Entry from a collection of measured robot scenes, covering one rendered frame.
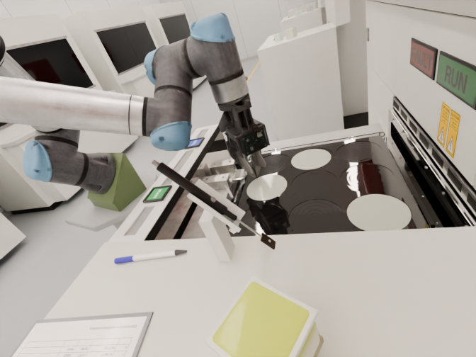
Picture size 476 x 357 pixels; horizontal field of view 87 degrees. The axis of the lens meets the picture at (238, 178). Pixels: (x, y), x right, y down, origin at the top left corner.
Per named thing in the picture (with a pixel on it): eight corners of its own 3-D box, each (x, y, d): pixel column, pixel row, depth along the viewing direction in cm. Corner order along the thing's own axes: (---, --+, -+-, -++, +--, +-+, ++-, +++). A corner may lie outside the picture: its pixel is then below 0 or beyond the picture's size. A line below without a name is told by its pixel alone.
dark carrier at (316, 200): (380, 137, 65) (380, 134, 65) (433, 241, 38) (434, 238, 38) (254, 156, 77) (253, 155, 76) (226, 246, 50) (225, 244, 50)
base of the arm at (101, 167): (89, 190, 97) (60, 187, 89) (98, 152, 98) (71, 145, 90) (110, 197, 88) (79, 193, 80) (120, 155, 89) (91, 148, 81)
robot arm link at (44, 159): (64, 187, 87) (14, 180, 76) (69, 150, 90) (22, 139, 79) (81, 183, 80) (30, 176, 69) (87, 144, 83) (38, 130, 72)
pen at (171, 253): (185, 246, 41) (115, 256, 45) (184, 251, 41) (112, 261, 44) (188, 250, 42) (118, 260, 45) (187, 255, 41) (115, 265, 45)
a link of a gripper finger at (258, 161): (263, 183, 62) (253, 151, 57) (253, 173, 67) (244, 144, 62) (274, 178, 63) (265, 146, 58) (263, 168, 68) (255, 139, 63)
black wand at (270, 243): (148, 167, 31) (152, 161, 30) (154, 161, 32) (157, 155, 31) (271, 251, 35) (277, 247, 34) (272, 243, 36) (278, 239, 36)
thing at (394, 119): (394, 138, 71) (395, 106, 66) (478, 279, 36) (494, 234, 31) (387, 139, 71) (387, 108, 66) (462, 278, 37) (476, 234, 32)
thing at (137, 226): (231, 155, 99) (219, 123, 91) (173, 284, 56) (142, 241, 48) (210, 159, 102) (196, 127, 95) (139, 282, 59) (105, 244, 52)
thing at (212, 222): (258, 242, 39) (231, 173, 32) (253, 264, 36) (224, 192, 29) (222, 244, 41) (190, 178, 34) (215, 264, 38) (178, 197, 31)
